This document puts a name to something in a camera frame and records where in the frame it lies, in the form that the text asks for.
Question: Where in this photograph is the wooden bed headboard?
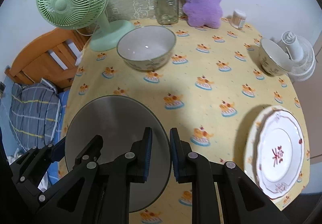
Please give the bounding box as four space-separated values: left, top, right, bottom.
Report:
4 28 89 89

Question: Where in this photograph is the blue plaid bedsheet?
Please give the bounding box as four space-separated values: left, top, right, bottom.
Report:
37 89 71 192

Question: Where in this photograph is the large yellow floral plate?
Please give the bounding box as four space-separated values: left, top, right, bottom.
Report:
245 105 311 208

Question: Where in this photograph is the green desk fan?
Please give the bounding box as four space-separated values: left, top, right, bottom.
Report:
36 0 135 52

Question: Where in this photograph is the glass jar red lid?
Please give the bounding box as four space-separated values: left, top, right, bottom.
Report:
154 0 179 25

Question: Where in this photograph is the grey plaid pillow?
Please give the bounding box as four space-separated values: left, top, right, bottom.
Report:
9 78 61 151

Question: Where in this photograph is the pile of clothes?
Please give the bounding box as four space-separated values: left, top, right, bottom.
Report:
7 148 25 165

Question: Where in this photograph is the yellow patterned tablecloth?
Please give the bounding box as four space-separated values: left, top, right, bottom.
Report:
57 17 311 224

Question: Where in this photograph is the white plate red pattern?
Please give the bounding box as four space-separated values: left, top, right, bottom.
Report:
255 109 304 199

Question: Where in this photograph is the white clip fan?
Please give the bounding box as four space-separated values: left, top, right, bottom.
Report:
277 31 316 82

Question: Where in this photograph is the toothpick container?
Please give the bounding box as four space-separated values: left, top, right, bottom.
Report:
230 9 247 29

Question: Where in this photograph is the floral ceramic bowl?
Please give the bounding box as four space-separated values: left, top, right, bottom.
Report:
116 25 176 71
65 95 171 212
259 38 291 76

